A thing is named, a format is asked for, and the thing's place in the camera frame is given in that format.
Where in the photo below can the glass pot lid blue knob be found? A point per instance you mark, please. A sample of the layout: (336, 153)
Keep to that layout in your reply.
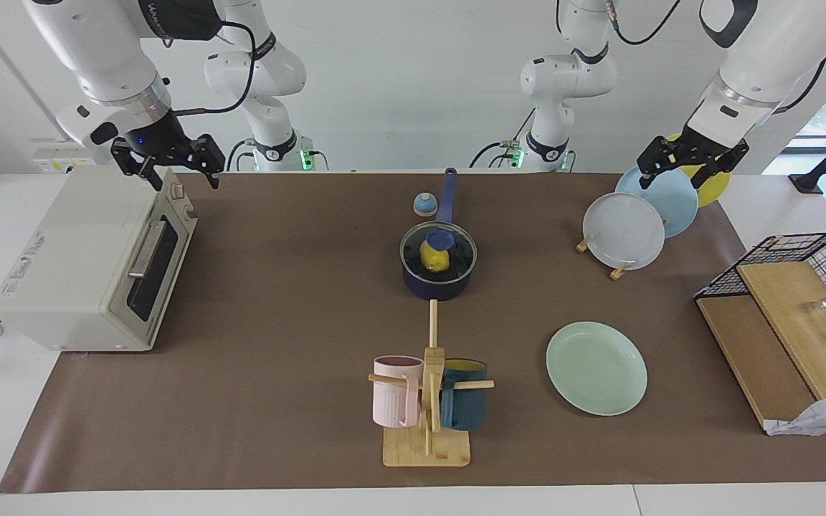
(440, 236)

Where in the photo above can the dark teal mug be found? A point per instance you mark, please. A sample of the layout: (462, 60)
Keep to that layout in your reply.
(464, 412)

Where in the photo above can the mint green plate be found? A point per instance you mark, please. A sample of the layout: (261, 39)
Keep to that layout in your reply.
(596, 369)

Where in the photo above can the yellow plate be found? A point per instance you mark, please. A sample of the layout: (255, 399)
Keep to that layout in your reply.
(714, 190)

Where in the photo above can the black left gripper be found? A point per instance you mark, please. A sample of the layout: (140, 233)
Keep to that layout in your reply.
(700, 149)

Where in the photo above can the brown table mat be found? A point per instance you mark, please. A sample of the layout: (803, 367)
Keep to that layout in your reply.
(277, 322)

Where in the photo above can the white plastic bag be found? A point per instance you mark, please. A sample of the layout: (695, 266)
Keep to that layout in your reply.
(822, 419)

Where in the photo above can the grey plate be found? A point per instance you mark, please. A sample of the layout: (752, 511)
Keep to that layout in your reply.
(624, 233)

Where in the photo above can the cream toaster oven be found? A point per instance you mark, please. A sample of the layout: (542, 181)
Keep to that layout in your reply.
(62, 265)

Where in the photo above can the wooden box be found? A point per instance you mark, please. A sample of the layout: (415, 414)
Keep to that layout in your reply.
(750, 351)

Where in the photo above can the light blue plate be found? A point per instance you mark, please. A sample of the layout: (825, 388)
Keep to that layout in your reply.
(675, 204)

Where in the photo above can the pink ribbed mug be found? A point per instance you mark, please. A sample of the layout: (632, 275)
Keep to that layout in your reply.
(391, 401)

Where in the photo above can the white power strip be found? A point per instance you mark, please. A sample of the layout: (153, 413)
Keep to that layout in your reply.
(62, 161)

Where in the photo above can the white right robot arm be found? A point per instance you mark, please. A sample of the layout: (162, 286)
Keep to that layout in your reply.
(97, 50)

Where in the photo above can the wooden mug rack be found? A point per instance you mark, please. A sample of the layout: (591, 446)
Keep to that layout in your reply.
(427, 451)

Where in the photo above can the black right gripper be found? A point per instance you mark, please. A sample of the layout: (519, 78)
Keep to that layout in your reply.
(158, 140)

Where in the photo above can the dark blue saucepan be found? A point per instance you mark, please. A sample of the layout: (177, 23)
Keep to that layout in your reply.
(434, 289)

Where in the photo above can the wooden plate rack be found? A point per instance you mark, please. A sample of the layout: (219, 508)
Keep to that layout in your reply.
(618, 272)

